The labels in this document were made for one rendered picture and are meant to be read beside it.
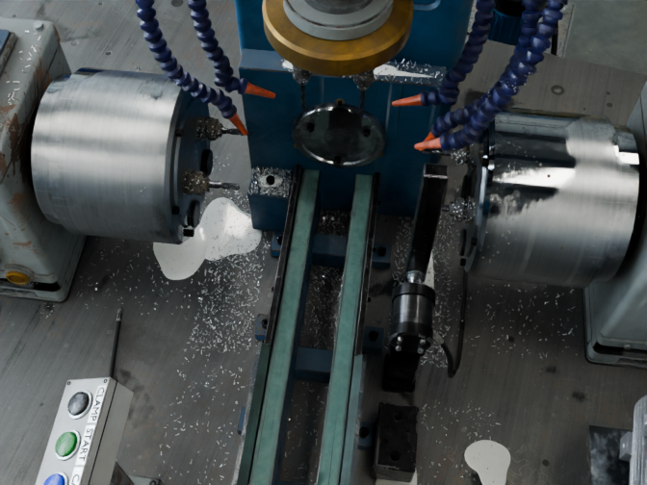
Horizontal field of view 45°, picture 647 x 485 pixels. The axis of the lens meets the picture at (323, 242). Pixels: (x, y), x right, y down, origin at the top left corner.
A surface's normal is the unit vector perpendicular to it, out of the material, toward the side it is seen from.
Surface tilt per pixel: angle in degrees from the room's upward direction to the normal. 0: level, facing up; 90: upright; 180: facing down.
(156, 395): 0
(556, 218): 47
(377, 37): 0
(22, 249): 90
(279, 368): 0
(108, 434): 65
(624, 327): 90
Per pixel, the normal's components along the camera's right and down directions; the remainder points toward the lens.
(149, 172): -0.08, 0.20
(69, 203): -0.12, 0.66
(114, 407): 0.90, -0.12
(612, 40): 0.00, -0.52
